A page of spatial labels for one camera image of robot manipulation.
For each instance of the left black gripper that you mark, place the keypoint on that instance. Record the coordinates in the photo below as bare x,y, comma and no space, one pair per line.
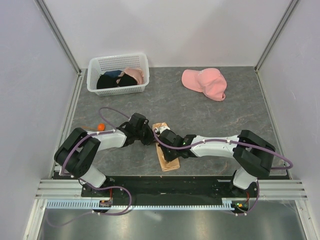
149,139

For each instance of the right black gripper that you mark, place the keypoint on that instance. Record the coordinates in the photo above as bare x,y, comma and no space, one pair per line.
168,157

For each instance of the peach cloth napkin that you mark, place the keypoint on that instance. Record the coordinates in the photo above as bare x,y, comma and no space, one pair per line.
165,165

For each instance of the orange handled spoon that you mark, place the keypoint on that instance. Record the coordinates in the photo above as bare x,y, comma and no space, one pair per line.
100,128

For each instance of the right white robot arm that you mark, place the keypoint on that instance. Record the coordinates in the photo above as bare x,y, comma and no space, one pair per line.
251,152

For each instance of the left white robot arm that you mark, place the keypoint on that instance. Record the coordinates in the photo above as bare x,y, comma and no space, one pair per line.
77,152

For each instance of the light pink cap in basket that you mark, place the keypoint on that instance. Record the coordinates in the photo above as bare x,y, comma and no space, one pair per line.
135,73

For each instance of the white plastic basket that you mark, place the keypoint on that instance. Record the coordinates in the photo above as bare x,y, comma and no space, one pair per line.
99,65

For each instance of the black cap in basket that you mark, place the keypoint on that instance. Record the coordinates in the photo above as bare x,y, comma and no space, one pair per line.
108,82

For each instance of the blue cap in basket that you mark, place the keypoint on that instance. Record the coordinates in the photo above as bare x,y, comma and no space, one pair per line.
113,73

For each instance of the pink baseball cap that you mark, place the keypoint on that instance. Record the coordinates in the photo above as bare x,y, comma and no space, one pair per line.
209,82

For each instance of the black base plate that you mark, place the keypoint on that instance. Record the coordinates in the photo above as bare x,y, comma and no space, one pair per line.
172,190

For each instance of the white slotted cable duct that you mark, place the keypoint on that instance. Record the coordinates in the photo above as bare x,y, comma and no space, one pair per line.
95,204

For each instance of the aluminium front rail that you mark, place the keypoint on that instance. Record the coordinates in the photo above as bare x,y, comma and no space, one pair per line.
270,190

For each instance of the left aluminium frame post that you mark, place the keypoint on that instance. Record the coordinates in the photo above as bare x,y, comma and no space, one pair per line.
58,35

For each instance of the aluminium frame post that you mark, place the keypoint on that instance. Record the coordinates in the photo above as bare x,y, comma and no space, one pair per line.
58,35
276,33

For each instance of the right aluminium frame post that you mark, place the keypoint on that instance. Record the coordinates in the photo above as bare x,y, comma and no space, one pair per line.
276,33

